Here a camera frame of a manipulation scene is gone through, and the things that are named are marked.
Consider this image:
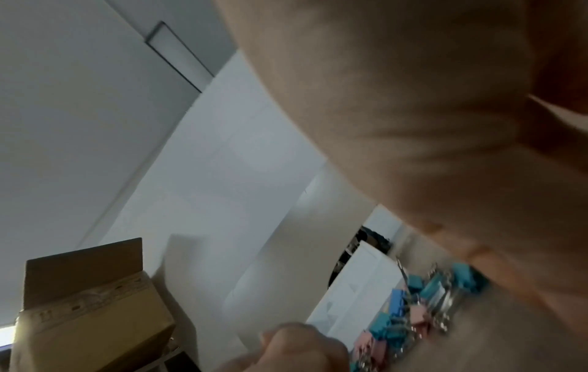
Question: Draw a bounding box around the white compartment organizer tray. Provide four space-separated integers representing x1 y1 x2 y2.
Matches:
304 240 410 351

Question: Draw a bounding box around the person's right hand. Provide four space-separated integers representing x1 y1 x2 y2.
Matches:
216 0 588 328

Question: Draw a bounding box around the person's left hand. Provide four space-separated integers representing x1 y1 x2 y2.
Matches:
216 321 350 372

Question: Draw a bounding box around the group of coloured binder clips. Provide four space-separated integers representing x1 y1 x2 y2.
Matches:
349 263 488 372

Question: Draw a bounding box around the brown cardboard box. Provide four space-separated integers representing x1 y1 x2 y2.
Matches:
10 237 178 372

